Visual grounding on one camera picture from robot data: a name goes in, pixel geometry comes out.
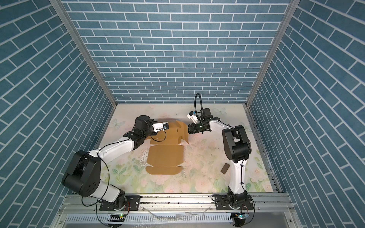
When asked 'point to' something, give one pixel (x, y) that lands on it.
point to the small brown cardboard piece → (225, 168)
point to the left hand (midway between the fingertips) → (157, 119)
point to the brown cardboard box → (167, 157)
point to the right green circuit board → (243, 216)
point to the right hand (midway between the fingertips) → (187, 130)
